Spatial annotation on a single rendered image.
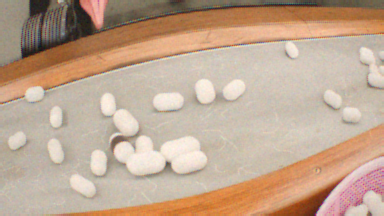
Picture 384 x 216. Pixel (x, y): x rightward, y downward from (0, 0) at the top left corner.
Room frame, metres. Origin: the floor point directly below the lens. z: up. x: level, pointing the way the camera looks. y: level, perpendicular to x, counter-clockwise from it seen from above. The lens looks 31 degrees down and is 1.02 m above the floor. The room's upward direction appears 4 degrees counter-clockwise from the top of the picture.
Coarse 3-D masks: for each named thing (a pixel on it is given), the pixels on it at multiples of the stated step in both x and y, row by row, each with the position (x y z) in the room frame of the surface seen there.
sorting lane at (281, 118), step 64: (192, 64) 0.58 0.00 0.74; (256, 64) 0.57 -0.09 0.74; (320, 64) 0.57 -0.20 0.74; (0, 128) 0.45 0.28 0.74; (64, 128) 0.44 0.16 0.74; (192, 128) 0.43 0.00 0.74; (256, 128) 0.42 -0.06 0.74; (320, 128) 0.41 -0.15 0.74; (0, 192) 0.30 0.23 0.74; (64, 192) 0.32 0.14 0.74; (128, 192) 0.33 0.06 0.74; (192, 192) 0.33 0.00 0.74
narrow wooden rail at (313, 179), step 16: (352, 144) 0.33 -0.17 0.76; (368, 144) 0.33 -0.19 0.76; (304, 160) 0.32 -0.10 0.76; (320, 160) 0.32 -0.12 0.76; (336, 160) 0.31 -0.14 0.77; (352, 160) 0.31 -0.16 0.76; (368, 160) 0.30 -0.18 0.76; (272, 176) 0.31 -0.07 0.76; (288, 176) 0.30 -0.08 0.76; (304, 176) 0.30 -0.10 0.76; (320, 176) 0.29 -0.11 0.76; (336, 176) 0.29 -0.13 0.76; (208, 192) 0.30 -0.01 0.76; (224, 192) 0.29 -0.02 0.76; (240, 192) 0.29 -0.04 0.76; (256, 192) 0.29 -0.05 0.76; (272, 192) 0.28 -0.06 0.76; (288, 192) 0.28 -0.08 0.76; (304, 192) 0.27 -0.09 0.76; (320, 192) 0.27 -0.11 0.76; (128, 208) 0.27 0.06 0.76; (144, 208) 0.28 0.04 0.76; (160, 208) 0.28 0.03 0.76; (176, 208) 0.28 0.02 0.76; (192, 208) 0.27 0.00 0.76; (208, 208) 0.27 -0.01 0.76; (224, 208) 0.27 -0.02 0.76; (240, 208) 0.27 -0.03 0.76; (256, 208) 0.26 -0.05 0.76; (272, 208) 0.26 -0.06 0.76; (288, 208) 0.26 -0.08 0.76; (304, 208) 0.27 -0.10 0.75
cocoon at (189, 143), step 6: (180, 138) 0.39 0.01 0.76; (186, 138) 0.38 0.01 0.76; (192, 138) 0.38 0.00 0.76; (168, 144) 0.38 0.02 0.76; (174, 144) 0.37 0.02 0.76; (180, 144) 0.38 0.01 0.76; (186, 144) 0.38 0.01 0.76; (192, 144) 0.38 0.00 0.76; (198, 144) 0.38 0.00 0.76; (162, 150) 0.37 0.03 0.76; (168, 150) 0.37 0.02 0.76; (174, 150) 0.37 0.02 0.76; (180, 150) 0.37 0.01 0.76; (186, 150) 0.37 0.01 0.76; (192, 150) 0.37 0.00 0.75; (198, 150) 0.38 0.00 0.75; (168, 156) 0.37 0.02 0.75; (174, 156) 0.37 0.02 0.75
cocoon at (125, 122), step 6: (120, 114) 0.43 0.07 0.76; (126, 114) 0.43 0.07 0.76; (114, 120) 0.43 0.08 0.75; (120, 120) 0.42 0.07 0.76; (126, 120) 0.42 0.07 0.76; (132, 120) 0.42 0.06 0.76; (120, 126) 0.42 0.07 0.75; (126, 126) 0.42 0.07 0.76; (132, 126) 0.42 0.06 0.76; (138, 126) 0.42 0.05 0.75; (126, 132) 0.41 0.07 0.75; (132, 132) 0.42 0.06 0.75
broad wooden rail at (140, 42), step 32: (128, 32) 0.66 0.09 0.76; (160, 32) 0.64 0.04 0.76; (192, 32) 0.64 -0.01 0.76; (224, 32) 0.65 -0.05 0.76; (256, 32) 0.66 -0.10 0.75; (288, 32) 0.67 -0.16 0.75; (320, 32) 0.69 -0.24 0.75; (352, 32) 0.72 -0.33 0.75; (32, 64) 0.60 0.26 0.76; (64, 64) 0.58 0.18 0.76; (96, 64) 0.58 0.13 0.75; (128, 64) 0.59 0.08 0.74; (0, 96) 0.53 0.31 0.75
